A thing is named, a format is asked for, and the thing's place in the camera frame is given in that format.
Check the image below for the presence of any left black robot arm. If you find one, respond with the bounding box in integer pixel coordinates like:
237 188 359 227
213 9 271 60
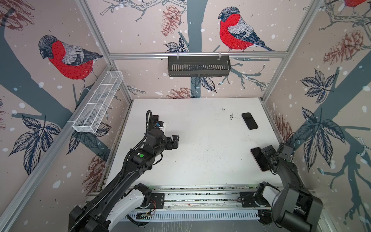
68 128 179 232

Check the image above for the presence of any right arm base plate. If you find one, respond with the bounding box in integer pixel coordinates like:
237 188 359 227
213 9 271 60
237 191 271 208

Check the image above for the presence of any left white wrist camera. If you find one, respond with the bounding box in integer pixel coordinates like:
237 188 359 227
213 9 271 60
155 121 165 130

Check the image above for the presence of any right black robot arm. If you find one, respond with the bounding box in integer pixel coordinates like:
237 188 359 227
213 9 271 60
251 143 323 232

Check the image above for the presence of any white mesh wall tray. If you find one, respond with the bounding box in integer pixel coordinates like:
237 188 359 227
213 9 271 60
72 71 123 133

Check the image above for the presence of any left black corrugated cable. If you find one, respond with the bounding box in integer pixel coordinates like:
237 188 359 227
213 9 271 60
68 110 154 232

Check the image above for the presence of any black hanging wire basket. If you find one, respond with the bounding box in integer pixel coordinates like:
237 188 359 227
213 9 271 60
168 56 231 77

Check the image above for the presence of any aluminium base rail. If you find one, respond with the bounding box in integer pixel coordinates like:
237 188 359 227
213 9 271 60
83 185 317 212

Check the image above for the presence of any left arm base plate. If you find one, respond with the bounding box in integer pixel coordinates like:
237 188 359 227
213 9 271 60
139 193 165 209

